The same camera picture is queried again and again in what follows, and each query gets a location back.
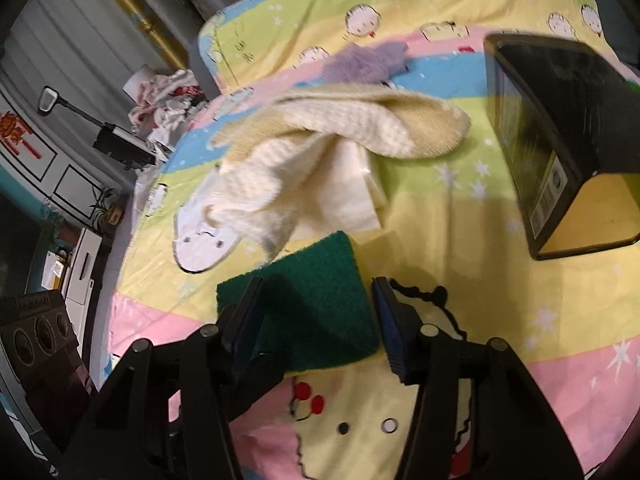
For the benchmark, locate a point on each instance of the black speaker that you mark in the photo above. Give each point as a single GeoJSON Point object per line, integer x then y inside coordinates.
{"type": "Point", "coordinates": [40, 330]}

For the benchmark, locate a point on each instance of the grey curtain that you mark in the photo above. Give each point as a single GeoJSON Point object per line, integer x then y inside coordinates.
{"type": "Point", "coordinates": [75, 25]}

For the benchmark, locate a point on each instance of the white drawer unit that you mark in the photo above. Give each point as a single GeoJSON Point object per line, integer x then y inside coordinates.
{"type": "Point", "coordinates": [80, 270]}

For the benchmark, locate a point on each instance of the black stick vacuum cleaner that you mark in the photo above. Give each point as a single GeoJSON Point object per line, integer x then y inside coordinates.
{"type": "Point", "coordinates": [117, 140]}

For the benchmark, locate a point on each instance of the yellow patterned curtain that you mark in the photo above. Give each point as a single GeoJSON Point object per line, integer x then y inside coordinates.
{"type": "Point", "coordinates": [145, 15]}

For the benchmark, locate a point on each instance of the white folded cloth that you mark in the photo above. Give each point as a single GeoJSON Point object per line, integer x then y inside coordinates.
{"type": "Point", "coordinates": [350, 190]}

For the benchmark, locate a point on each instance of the striped cartoon printed blanket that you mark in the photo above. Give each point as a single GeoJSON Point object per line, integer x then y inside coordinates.
{"type": "Point", "coordinates": [450, 220]}

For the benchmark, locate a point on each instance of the black box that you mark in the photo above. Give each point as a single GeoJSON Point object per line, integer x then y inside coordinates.
{"type": "Point", "coordinates": [550, 125]}

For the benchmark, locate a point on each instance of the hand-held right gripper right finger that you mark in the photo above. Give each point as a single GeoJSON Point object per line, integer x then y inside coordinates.
{"type": "Point", "coordinates": [395, 330]}

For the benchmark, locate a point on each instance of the purple fluffy cloth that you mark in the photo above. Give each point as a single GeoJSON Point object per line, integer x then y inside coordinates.
{"type": "Point", "coordinates": [362, 62]}

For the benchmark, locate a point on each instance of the small potted plant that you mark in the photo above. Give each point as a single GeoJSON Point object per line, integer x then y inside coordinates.
{"type": "Point", "coordinates": [102, 207]}

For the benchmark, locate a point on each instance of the red knot ornament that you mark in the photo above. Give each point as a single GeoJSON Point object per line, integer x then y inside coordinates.
{"type": "Point", "coordinates": [17, 132]}

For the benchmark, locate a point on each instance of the white cabinet with dark trim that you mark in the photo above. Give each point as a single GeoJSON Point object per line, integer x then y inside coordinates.
{"type": "Point", "coordinates": [45, 170]}

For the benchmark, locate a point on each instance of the cream waffle towel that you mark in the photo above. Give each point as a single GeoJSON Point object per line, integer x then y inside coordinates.
{"type": "Point", "coordinates": [320, 135]}

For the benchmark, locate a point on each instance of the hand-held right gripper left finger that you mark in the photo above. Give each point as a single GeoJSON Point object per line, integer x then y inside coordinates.
{"type": "Point", "coordinates": [245, 322]}

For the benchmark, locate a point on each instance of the pile of clothes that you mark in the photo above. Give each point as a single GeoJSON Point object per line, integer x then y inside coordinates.
{"type": "Point", "coordinates": [160, 100]}

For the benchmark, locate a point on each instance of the dark green scouring pad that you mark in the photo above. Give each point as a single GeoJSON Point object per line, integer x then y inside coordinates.
{"type": "Point", "coordinates": [320, 300]}

